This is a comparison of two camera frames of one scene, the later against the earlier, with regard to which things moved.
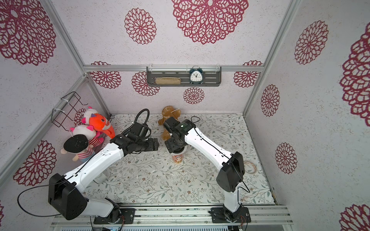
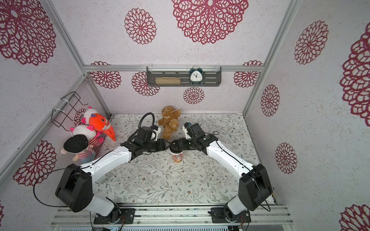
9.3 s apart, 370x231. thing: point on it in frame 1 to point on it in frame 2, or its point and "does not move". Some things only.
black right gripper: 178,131 to 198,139
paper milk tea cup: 178,154 does not move
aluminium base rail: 265,217 does not move
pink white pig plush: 95,138 does not move
